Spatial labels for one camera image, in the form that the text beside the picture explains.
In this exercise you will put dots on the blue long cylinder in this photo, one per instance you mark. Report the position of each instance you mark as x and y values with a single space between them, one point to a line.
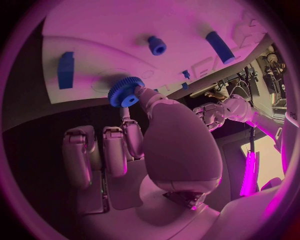
220 46

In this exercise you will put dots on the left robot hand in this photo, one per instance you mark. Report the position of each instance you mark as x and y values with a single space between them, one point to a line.
211 114

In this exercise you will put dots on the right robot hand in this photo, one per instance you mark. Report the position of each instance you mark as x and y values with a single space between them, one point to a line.
180 142

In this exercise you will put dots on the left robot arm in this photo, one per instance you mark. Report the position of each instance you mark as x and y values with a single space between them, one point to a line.
239 108

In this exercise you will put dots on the blue gear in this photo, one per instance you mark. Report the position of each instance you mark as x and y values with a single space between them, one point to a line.
122 91

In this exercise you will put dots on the small blue peg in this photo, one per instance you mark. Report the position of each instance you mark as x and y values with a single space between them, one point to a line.
186 74
185 86

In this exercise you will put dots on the blue block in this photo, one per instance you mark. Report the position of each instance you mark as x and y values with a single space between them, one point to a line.
66 73

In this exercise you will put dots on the blue short hollow cylinder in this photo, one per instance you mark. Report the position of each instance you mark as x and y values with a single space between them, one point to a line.
157 46

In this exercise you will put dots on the white task board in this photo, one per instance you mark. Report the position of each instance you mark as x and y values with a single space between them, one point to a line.
105 28

